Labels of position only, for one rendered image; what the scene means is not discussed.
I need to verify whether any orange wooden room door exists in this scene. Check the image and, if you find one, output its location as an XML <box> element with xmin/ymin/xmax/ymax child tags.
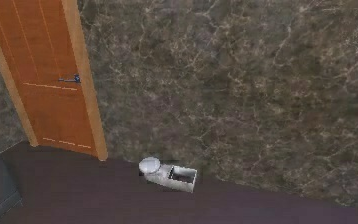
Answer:
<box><xmin>0</xmin><ymin>0</ymin><xmax>109</xmax><ymax>162</ymax></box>

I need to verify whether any dark blue door handle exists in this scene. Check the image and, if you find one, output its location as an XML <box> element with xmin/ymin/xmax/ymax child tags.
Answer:
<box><xmin>57</xmin><ymin>74</ymin><xmax>82</xmax><ymax>84</ymax></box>

